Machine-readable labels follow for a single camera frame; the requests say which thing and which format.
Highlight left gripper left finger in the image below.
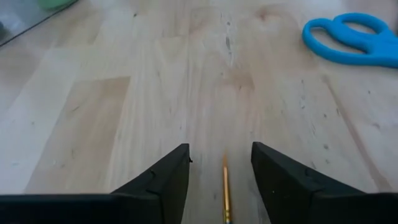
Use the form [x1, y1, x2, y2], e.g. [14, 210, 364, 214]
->
[0, 143, 190, 224]

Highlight green paint bottle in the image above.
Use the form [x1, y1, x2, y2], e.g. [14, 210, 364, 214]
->
[36, 0, 78, 11]

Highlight blue scissors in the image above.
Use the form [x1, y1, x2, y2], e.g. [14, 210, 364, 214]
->
[302, 12, 398, 70]

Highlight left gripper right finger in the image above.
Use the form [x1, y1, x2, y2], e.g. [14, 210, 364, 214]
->
[251, 141, 398, 224]

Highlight blue-handled paint brush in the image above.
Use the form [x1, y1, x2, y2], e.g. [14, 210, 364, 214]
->
[221, 151, 233, 224]

